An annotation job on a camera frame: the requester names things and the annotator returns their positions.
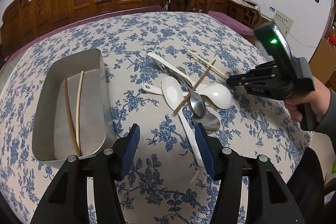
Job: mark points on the purple bench cushion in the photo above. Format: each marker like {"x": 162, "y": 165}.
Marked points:
{"x": 155, "y": 8}

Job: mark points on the right hand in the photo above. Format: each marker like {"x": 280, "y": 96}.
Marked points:
{"x": 319, "y": 101}

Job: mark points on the purple cushion right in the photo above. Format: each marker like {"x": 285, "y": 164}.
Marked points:
{"x": 233, "y": 24}

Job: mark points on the silver metal fork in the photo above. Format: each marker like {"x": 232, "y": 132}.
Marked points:
{"x": 167, "y": 69}

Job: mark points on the metal rectangular tray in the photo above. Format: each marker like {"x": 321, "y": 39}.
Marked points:
{"x": 51, "y": 141}

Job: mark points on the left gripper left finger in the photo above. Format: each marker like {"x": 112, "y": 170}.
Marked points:
{"x": 123, "y": 153}

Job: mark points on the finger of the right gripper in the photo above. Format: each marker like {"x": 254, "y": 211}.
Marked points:
{"x": 244, "y": 79}

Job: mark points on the white ceramic spoon right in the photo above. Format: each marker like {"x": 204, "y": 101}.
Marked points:
{"x": 219, "y": 94}

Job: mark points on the light bamboo chopstick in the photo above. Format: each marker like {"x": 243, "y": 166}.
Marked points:
{"x": 222, "y": 75}
{"x": 78, "y": 109}

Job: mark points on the silver metal spoon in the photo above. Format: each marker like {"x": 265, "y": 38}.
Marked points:
{"x": 196, "y": 102}
{"x": 210, "y": 122}

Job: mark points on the blue floral tablecloth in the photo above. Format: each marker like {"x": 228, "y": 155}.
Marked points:
{"x": 165, "y": 185}

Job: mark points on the white ceramic spoon left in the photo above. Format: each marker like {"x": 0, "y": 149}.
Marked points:
{"x": 173, "y": 94}

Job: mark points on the white wall electrical box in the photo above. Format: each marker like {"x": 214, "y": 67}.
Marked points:
{"x": 283, "y": 22}

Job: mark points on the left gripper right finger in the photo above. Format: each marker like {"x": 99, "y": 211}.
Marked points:
{"x": 210, "y": 149}

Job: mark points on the wooden armchair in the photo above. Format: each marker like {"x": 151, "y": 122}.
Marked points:
{"x": 200, "y": 6}

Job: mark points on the white ceramic spoon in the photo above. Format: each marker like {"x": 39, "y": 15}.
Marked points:
{"x": 173, "y": 94}
{"x": 219, "y": 94}

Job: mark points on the dark brown chopstick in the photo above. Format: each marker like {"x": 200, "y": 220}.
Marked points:
{"x": 194, "y": 89}
{"x": 69, "y": 117}

